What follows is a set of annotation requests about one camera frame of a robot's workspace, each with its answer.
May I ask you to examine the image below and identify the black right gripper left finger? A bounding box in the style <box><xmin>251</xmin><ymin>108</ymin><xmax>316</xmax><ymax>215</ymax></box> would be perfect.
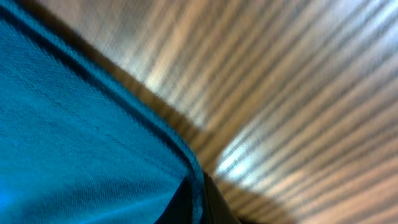
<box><xmin>155</xmin><ymin>178</ymin><xmax>193</xmax><ymax>224</ymax></box>

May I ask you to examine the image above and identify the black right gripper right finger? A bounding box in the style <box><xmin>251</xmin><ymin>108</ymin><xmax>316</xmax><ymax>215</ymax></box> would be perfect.
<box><xmin>202</xmin><ymin>172</ymin><xmax>241</xmax><ymax>224</ymax></box>

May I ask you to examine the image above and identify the blue polo shirt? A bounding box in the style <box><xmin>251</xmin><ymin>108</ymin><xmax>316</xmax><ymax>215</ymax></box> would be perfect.
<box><xmin>1</xmin><ymin>1</ymin><xmax>204</xmax><ymax>223</ymax></box>

